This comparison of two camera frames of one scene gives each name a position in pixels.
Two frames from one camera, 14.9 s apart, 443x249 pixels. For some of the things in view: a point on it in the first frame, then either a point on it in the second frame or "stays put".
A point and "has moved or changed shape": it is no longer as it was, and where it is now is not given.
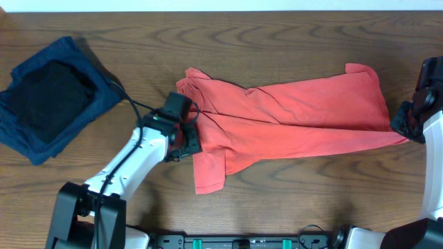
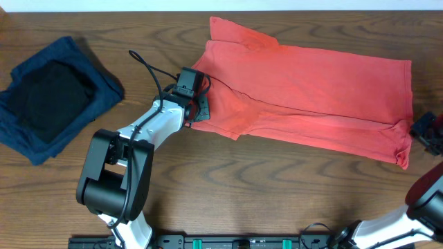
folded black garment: x=50 y=98 stays put
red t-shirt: x=300 y=113 has moved or changed shape
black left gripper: x=191 y=139 to x=201 y=108
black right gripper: x=399 y=124 to x=419 y=131
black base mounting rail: x=243 y=241 stays put
